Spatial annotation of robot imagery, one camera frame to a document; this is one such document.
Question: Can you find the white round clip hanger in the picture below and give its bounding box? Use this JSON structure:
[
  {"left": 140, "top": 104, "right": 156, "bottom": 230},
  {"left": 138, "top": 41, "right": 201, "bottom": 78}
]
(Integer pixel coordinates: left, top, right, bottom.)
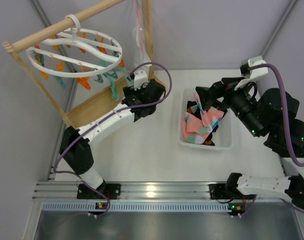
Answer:
[{"left": 25, "top": 14, "right": 124, "bottom": 90}]

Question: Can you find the white plastic bag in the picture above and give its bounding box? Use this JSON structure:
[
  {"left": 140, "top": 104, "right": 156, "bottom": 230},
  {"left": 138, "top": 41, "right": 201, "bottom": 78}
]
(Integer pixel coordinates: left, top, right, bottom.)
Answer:
[{"left": 132, "top": 0, "right": 147, "bottom": 67}]

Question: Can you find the aluminium rail base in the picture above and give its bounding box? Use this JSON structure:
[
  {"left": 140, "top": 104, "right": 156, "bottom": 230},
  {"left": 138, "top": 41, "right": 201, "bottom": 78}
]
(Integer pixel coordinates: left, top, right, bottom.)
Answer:
[{"left": 33, "top": 181, "right": 293, "bottom": 213}]

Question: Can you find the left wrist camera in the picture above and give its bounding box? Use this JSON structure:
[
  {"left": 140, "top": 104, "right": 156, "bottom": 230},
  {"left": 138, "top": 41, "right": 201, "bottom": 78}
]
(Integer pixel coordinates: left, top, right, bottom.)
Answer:
[{"left": 130, "top": 70, "right": 148, "bottom": 91}]

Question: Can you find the wooden hanger stand frame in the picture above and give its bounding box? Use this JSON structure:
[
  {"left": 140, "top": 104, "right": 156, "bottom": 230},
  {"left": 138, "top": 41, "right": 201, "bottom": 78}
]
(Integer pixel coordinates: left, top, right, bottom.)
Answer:
[{"left": 2, "top": 0, "right": 154, "bottom": 127}]

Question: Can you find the white plastic basket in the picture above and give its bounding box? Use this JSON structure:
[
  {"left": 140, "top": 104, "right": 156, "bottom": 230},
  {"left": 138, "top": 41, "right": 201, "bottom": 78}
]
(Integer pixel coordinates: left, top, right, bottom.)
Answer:
[{"left": 177, "top": 87, "right": 235, "bottom": 151}]

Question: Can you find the argyle orange black sock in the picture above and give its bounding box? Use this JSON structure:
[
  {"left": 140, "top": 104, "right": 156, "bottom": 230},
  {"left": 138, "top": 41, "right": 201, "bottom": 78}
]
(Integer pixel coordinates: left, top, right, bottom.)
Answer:
[{"left": 202, "top": 140, "right": 215, "bottom": 146}]

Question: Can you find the pink sock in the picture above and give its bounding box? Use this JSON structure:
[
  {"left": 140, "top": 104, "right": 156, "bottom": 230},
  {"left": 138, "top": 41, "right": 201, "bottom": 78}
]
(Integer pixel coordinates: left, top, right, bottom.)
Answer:
[
  {"left": 194, "top": 93, "right": 224, "bottom": 134},
  {"left": 181, "top": 117, "right": 210, "bottom": 145}
]

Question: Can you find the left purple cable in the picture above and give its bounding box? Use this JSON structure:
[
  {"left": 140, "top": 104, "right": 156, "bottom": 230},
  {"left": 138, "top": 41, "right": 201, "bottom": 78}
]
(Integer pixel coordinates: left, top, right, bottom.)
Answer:
[{"left": 52, "top": 61, "right": 173, "bottom": 218}]

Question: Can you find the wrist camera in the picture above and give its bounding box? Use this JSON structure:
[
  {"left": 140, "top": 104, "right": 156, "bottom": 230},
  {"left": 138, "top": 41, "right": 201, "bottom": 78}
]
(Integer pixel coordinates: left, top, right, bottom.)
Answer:
[
  {"left": 130, "top": 70, "right": 148, "bottom": 91},
  {"left": 234, "top": 55, "right": 268, "bottom": 91}
]

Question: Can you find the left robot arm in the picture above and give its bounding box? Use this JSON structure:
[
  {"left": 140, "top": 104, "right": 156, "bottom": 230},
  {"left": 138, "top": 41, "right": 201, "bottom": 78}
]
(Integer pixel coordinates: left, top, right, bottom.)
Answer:
[{"left": 59, "top": 79, "right": 166, "bottom": 197}]

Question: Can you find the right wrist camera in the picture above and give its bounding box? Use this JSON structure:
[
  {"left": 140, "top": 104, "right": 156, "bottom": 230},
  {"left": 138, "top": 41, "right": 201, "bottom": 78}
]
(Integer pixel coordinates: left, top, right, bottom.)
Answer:
[{"left": 234, "top": 55, "right": 268, "bottom": 91}]

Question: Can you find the mint green sock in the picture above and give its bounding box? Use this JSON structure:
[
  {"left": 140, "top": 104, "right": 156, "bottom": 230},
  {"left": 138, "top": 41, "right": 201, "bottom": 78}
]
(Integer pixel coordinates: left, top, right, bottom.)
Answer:
[{"left": 105, "top": 72, "right": 120, "bottom": 101}]

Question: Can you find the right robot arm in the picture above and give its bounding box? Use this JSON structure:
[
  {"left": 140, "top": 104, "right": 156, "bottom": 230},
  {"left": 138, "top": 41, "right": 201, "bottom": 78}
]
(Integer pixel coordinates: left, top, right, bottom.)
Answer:
[{"left": 195, "top": 77, "right": 304, "bottom": 211}]

